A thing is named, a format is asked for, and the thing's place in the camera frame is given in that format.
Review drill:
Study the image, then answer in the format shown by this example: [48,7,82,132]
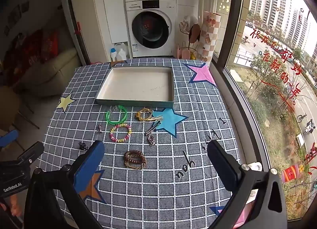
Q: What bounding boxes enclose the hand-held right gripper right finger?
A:
[207,140,290,229]

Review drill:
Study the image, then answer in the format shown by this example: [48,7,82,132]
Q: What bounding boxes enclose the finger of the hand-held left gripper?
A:
[0,130,19,148]

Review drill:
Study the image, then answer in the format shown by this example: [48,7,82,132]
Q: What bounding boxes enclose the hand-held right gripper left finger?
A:
[24,140,105,229]

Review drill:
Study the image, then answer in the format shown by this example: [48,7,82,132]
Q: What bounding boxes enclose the brown spiral hair tie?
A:
[124,150,144,163]

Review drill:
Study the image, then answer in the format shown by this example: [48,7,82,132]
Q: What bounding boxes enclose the braided tan bracelet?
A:
[125,156,147,170]

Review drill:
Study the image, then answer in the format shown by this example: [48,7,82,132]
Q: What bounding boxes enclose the green plastic bracelet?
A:
[106,105,127,125]

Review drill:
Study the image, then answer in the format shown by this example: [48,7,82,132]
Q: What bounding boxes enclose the gold hair tie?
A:
[135,108,154,122]

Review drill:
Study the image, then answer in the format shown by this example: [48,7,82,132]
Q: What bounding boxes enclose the shallow white box tray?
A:
[95,66,174,109]

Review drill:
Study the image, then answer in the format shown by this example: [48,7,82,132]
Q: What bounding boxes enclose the person's left hand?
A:
[0,195,23,219]

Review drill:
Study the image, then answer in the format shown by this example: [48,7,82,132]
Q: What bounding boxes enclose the wooden chair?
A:
[0,92,40,132]

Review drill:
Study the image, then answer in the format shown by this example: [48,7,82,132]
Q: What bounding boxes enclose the grey checkered star tablecloth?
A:
[40,58,242,229]

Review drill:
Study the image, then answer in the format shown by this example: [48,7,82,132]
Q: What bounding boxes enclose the black hair clip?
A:
[145,121,162,135]

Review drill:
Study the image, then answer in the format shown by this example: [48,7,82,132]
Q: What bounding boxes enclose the cream sofa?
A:
[20,47,82,91]

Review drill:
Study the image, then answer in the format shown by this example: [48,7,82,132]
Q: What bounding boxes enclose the red cushions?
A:
[4,30,60,72]

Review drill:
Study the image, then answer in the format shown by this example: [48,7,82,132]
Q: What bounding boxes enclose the white detergent jug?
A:
[116,42,127,61]

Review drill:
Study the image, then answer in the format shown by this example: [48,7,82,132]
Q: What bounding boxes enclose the checkered rolled mat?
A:
[197,11,222,63]

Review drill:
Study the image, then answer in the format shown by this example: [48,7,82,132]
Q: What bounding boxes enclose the white washing machine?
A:
[125,0,177,58]

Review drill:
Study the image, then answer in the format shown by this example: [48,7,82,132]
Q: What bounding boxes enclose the white cabinet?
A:
[100,0,129,44]

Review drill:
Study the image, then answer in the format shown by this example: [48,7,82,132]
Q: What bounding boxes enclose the colourful spiral bracelet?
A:
[109,123,132,143]

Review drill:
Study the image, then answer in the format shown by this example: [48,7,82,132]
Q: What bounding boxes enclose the wall picture frames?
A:
[4,1,31,34]

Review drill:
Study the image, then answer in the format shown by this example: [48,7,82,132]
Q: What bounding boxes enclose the wire rack with brown hat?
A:
[179,16,201,46]

